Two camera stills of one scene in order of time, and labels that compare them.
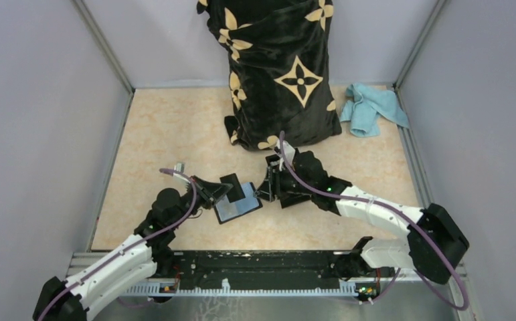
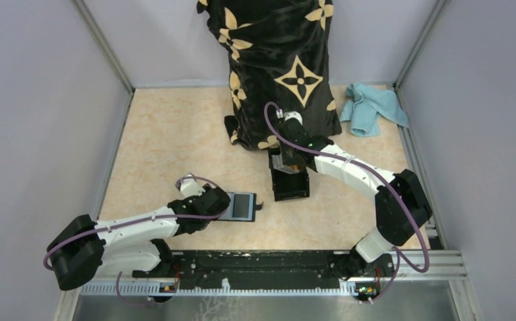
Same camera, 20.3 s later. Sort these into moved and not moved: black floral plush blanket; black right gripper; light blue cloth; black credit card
Moved: black credit card; black right gripper
Not moved: light blue cloth; black floral plush blanket
